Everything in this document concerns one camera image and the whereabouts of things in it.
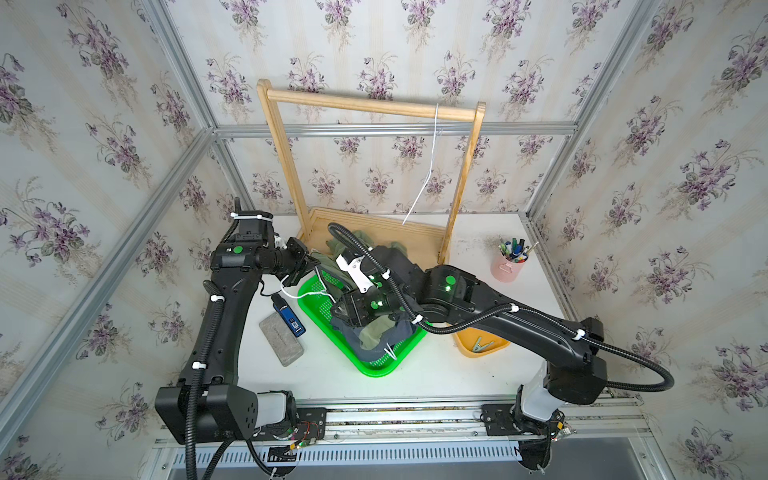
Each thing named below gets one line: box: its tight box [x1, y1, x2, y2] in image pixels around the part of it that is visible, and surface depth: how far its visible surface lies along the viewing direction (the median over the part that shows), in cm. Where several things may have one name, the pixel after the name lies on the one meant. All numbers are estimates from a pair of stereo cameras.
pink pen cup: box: [490, 252, 529, 283], surface depth 97 cm
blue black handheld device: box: [271, 293, 306, 338], surface depth 89 cm
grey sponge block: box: [259, 312, 304, 367], surface depth 86 cm
